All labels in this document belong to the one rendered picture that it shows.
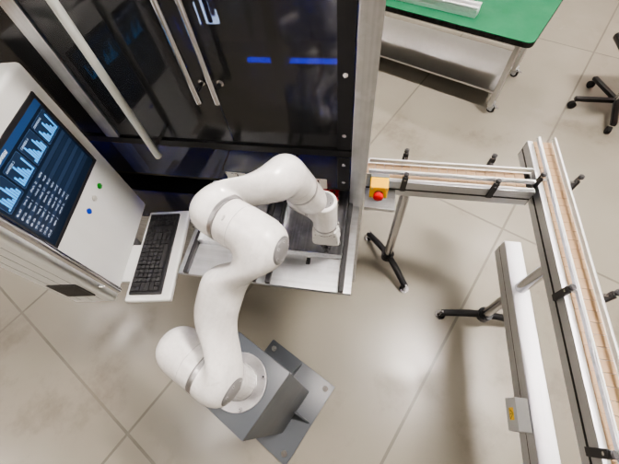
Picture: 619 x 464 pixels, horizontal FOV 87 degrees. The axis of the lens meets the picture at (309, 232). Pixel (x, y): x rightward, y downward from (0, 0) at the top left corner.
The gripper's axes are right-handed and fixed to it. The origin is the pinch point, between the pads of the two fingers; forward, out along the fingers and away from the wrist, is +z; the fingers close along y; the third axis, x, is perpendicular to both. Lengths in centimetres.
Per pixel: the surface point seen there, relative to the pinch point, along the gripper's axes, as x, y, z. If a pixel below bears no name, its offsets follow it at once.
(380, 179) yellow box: -26.8, -18.4, -10.7
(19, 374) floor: 64, 188, 92
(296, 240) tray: -3.7, 13.5, 4.2
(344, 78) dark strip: -24, -3, -56
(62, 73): -24, 87, -56
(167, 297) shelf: 25, 64, 12
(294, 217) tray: -14.8, 16.3, 4.2
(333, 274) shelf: 9.4, -3.9, 4.4
